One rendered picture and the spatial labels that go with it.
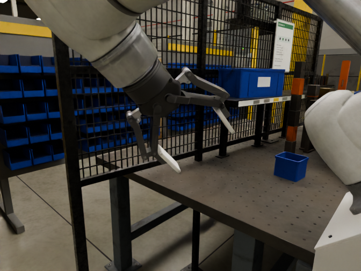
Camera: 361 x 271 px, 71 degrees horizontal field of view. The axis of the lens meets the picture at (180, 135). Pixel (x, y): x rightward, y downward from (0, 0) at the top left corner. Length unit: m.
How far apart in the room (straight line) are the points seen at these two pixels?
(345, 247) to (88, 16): 0.61
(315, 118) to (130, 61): 0.52
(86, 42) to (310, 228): 0.76
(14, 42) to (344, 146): 2.07
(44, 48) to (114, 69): 1.92
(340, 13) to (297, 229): 0.57
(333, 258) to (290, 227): 0.21
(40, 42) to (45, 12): 1.92
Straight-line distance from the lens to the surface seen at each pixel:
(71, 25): 0.35
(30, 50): 2.25
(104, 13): 0.32
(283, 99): 1.38
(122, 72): 0.37
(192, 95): 0.45
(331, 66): 13.58
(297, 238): 0.81
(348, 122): 0.71
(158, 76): 0.39
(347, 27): 0.71
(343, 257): 0.67
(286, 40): 1.83
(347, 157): 0.72
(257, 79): 1.24
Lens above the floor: 1.14
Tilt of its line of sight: 14 degrees down
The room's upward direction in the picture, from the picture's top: 1 degrees clockwise
